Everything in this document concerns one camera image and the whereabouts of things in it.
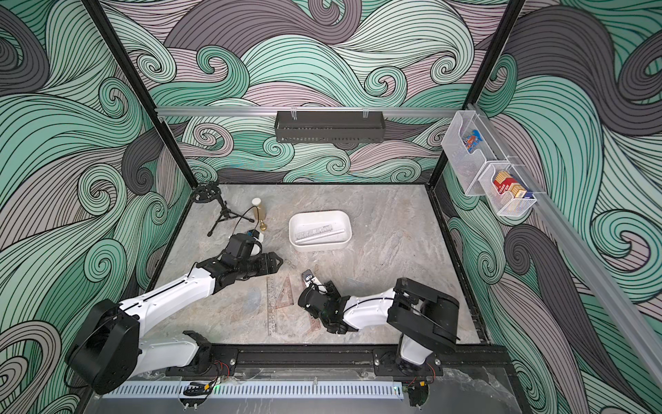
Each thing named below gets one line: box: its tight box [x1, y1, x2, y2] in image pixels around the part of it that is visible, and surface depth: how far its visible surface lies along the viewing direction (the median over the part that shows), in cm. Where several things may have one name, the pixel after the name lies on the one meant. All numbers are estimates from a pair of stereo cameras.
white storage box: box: [287, 209, 353, 252], surface depth 106 cm
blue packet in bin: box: [462, 129, 484, 153], surface depth 85 cm
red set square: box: [274, 276, 294, 309], surface depth 87 cm
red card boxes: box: [493, 170, 528, 199], surface depth 67 cm
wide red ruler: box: [309, 315, 323, 333], surface depth 81 cm
